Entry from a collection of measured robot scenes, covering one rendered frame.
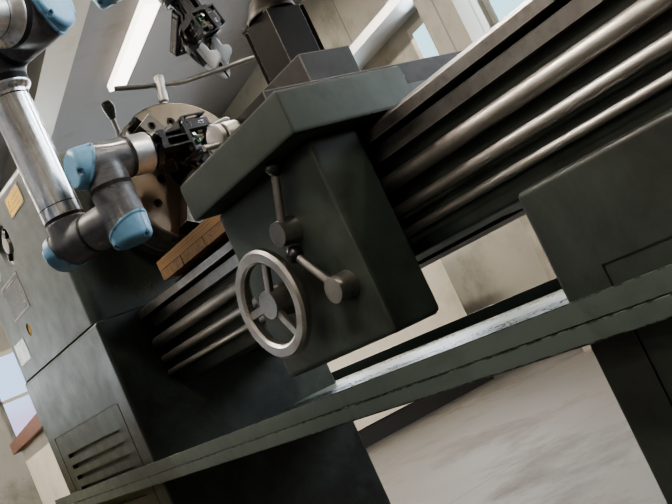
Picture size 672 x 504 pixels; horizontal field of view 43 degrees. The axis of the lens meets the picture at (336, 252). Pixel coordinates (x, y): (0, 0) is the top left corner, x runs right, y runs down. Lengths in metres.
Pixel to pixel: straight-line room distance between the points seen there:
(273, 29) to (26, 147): 0.54
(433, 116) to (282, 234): 0.25
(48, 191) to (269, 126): 0.64
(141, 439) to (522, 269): 4.04
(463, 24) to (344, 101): 3.98
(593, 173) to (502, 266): 4.88
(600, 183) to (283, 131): 0.40
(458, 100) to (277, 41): 0.39
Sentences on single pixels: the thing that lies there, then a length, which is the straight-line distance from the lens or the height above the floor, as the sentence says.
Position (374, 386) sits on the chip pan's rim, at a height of 0.55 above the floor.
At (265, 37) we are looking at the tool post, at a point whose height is 1.09.
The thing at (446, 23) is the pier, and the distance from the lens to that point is 5.17.
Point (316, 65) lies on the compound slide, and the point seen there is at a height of 1.00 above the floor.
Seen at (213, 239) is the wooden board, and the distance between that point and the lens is 1.48.
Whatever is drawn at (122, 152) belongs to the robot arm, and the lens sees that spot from 1.56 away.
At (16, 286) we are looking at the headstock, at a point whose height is 1.06.
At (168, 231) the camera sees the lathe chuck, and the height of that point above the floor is 0.97.
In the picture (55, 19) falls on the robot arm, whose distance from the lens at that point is 1.60.
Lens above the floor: 0.62
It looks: 6 degrees up
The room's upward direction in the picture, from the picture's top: 25 degrees counter-clockwise
